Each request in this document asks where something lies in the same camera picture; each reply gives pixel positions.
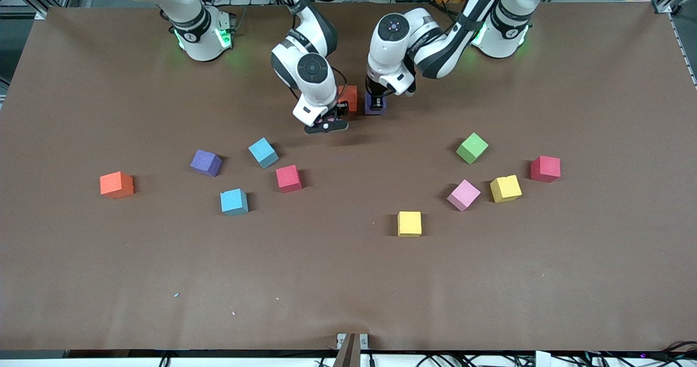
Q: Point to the metal clamp bracket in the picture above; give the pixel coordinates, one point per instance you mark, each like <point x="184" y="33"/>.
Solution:
<point x="341" y="338"/>

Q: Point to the cyan foam cube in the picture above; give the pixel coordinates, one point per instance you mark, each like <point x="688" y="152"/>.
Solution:
<point x="234" y="202"/>
<point x="263" y="152"/>

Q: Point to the purple foam cube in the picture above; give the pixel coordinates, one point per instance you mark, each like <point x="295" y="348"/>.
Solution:
<point x="368" y="108"/>
<point x="205" y="163"/>

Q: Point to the yellow foam cube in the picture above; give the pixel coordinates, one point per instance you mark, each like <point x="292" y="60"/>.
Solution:
<point x="409" y="224"/>
<point x="505" y="189"/>

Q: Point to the small white box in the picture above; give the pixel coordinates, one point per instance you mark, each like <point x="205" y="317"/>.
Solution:
<point x="543" y="358"/>

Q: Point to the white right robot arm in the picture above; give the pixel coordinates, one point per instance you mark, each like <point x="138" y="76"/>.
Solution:
<point x="199" y="37"/>

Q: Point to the orange foam cube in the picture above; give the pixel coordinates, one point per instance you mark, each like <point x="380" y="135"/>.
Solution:
<point x="350" y="96"/>
<point x="116" y="185"/>

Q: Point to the brown mount post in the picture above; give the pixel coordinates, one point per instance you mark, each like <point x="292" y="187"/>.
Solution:
<point x="348" y="356"/>

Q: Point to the green foam cube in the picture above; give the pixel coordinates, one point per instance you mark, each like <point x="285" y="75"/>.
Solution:
<point x="472" y="148"/>

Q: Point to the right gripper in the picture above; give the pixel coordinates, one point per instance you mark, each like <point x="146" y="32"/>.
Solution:
<point x="341" y="109"/>

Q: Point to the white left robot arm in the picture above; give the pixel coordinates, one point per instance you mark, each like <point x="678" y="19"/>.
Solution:
<point x="501" y="35"/>

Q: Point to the red foam cube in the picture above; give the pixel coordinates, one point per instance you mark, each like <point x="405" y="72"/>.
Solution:
<point x="545" y="169"/>
<point x="288" y="178"/>

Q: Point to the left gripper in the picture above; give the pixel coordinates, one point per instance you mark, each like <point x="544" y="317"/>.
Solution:
<point x="374" y="91"/>

